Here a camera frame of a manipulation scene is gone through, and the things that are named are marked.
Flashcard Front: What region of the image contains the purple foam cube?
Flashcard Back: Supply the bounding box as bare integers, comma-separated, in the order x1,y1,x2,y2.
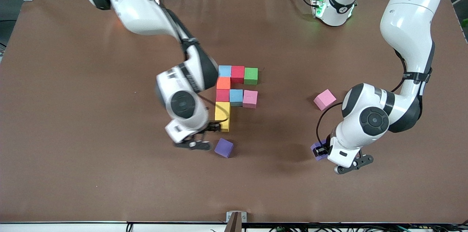
310,139,328,162
214,138,234,158

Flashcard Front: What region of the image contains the pink foam cube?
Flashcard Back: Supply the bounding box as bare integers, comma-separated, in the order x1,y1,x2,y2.
242,90,259,109
313,89,337,111

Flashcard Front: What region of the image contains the green foam cube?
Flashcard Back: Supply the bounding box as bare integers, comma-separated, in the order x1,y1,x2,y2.
244,67,259,86

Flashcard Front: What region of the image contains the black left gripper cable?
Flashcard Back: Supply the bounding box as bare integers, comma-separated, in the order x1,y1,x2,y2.
315,101,344,145

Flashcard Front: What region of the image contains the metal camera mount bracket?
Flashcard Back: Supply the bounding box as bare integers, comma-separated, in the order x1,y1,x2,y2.
225,211,248,232

